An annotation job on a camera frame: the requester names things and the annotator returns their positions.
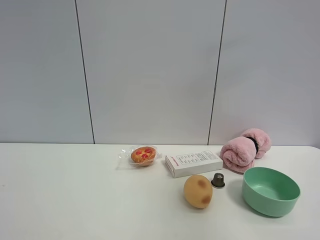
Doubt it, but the grey coffee capsule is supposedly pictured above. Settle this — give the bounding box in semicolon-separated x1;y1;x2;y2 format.
211;172;226;189

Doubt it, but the wrapped fruit tart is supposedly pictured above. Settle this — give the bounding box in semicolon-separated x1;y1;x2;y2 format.
117;145;162;170

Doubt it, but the white cardboard box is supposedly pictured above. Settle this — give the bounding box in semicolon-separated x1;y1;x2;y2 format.
165;150;223;178

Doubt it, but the yellow potato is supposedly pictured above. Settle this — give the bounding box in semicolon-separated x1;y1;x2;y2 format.
183;174;213;209

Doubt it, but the rolled pink towel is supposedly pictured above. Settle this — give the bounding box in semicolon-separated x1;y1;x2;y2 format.
219;128;272;174

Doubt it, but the green plastic bowl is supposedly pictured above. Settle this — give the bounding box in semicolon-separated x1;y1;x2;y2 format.
242;167;301;218

